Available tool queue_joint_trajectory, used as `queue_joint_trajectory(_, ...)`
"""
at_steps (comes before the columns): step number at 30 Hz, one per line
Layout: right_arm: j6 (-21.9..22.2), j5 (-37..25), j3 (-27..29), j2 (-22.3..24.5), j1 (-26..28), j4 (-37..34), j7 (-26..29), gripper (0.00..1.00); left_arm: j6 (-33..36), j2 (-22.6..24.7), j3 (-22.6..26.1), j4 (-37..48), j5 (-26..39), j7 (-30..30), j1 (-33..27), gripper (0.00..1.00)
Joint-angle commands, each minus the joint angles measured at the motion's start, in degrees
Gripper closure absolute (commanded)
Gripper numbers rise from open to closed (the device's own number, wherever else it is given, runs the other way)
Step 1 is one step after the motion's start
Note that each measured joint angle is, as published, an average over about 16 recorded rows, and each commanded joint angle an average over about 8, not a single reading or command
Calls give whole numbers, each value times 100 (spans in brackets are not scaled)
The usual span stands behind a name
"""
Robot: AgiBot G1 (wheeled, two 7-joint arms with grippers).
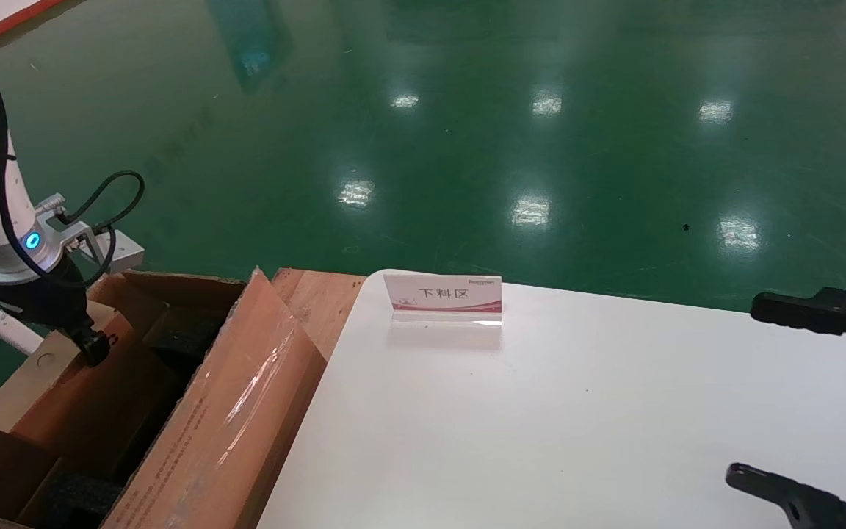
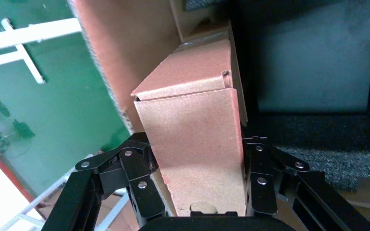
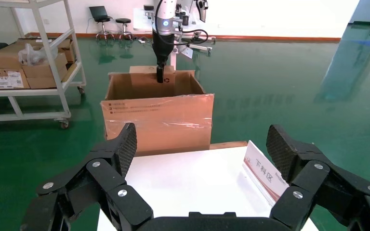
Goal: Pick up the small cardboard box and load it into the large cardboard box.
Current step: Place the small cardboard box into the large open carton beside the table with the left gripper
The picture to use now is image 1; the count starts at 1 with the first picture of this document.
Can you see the black foam pad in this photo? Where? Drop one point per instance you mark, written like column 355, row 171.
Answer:
column 173, row 338
column 81, row 503

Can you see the small cardboard box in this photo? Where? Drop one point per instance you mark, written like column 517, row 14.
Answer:
column 34, row 382

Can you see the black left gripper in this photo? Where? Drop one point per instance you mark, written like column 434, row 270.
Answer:
column 41, row 297

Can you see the white red table sign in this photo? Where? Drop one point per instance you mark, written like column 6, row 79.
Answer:
column 441, row 294

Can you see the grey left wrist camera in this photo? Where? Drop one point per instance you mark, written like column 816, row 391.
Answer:
column 118, row 253

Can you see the large open cardboard box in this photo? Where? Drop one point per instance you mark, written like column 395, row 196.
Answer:
column 247, row 411

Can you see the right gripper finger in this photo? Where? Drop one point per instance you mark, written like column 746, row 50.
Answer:
column 812, row 507
column 834, row 312

